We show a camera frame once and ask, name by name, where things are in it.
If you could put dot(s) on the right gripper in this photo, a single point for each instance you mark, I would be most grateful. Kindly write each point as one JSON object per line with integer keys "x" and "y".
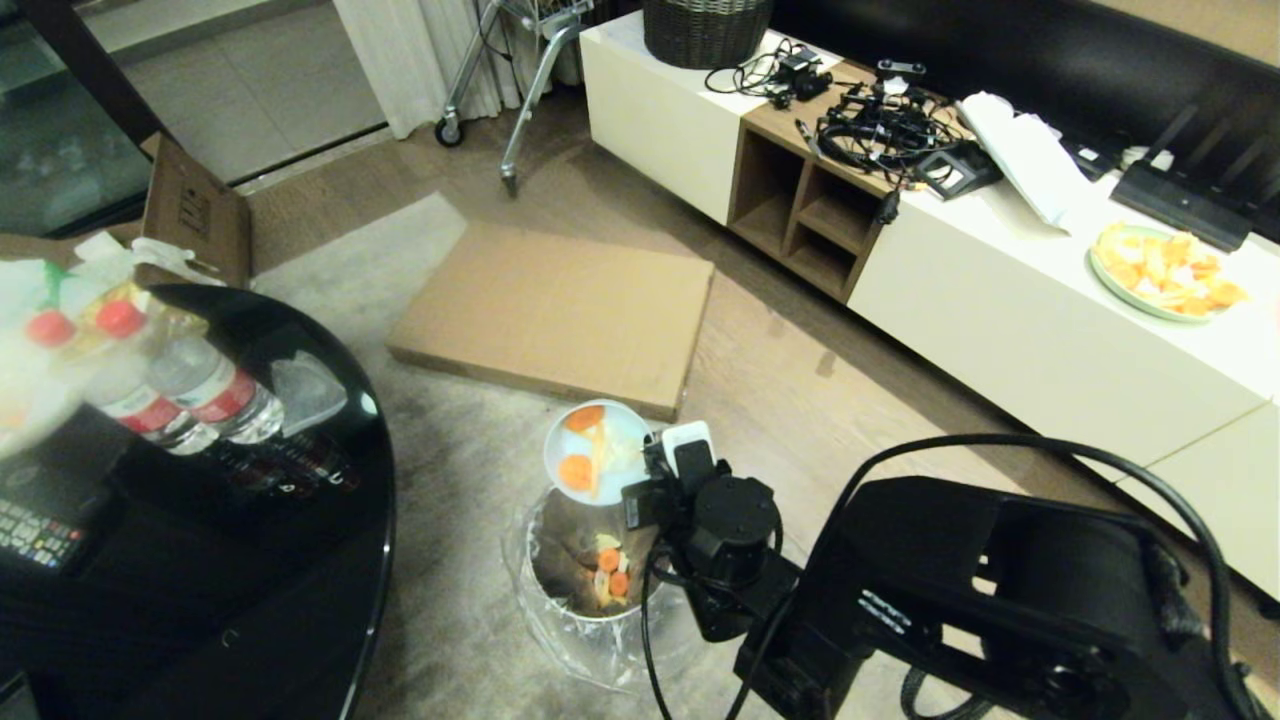
{"x": 645, "y": 503}

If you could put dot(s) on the white round dish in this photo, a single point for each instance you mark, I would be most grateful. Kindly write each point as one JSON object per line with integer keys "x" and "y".
{"x": 625, "y": 450}

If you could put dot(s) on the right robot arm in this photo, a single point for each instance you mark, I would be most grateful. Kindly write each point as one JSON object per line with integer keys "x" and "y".
{"x": 1000, "y": 580}

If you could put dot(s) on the food scraps pile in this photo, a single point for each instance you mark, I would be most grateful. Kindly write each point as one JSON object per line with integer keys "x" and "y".
{"x": 610, "y": 570}

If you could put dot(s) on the trash bin with plastic liner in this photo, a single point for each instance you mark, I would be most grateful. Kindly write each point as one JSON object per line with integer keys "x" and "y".
{"x": 545, "y": 600}

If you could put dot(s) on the pale vegetable scrap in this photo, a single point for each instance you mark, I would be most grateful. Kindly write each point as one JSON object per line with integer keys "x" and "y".
{"x": 606, "y": 452}

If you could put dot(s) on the carrot slice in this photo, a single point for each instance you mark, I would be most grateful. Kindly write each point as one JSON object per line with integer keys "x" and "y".
{"x": 585, "y": 417}
{"x": 576, "y": 472}

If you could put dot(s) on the grey rug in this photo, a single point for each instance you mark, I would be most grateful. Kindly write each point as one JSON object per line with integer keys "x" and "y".
{"x": 450, "y": 480}

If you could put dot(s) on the flat cardboard sheet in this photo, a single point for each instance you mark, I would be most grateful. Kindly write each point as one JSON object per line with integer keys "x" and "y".
{"x": 560, "y": 310}

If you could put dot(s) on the wooden open shelf unit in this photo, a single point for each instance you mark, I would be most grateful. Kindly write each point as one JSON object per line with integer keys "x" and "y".
{"x": 800, "y": 215}

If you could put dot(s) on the clear crumpled plastic wrapper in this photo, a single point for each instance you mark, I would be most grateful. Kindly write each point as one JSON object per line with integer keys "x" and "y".
{"x": 308, "y": 390}

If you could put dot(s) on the long white low cabinet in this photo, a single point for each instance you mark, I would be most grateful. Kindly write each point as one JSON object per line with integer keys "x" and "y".
{"x": 1000, "y": 320}

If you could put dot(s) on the black glossy round table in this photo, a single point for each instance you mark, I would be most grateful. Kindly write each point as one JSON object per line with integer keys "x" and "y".
{"x": 250, "y": 580}

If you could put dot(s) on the metal wheeled stand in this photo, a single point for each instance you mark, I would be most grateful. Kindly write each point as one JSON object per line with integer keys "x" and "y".
{"x": 530, "y": 95}

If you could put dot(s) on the red-capped water bottle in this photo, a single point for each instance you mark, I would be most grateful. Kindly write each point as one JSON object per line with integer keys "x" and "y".
{"x": 215, "y": 390}
{"x": 135, "y": 405}

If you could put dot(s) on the black device with display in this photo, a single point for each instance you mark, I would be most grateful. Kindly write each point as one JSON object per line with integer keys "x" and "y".
{"x": 958, "y": 172}

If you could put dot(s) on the dark wicker basket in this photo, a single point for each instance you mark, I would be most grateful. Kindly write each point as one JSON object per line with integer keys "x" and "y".
{"x": 707, "y": 32}

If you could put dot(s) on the white curtain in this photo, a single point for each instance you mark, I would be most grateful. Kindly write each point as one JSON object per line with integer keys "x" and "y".
{"x": 420, "y": 55}

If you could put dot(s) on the white folded paper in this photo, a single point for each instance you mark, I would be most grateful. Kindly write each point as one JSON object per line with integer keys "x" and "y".
{"x": 1030, "y": 160}

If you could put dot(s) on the pale green plate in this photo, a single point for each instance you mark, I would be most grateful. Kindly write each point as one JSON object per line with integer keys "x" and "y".
{"x": 1108, "y": 275}

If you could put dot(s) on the open cardboard box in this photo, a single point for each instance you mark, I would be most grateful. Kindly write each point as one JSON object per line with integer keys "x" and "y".
{"x": 195, "y": 215}

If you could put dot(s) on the white crumpled plastic bag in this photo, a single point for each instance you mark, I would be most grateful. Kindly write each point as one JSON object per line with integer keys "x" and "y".
{"x": 130, "y": 255}

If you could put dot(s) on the orange fruit pieces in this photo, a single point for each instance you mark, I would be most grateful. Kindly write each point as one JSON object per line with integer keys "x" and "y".
{"x": 1170, "y": 270}

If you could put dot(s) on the black remote control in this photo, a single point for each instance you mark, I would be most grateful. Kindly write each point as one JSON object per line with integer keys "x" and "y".
{"x": 35, "y": 535}

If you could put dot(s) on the black router with antennas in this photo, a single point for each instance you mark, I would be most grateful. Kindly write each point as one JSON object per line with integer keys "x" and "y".
{"x": 1185, "y": 205}

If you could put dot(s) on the clear plastic food bag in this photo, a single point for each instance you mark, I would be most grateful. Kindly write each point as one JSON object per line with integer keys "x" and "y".
{"x": 30, "y": 380}

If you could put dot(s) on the dark-framed glass door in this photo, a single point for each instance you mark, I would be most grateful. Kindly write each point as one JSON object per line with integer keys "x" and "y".
{"x": 60, "y": 130}

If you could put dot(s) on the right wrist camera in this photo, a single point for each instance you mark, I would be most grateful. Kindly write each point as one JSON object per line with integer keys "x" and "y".
{"x": 686, "y": 438}

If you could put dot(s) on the small black camera bar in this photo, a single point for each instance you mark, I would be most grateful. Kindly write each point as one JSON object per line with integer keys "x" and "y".
{"x": 900, "y": 68}

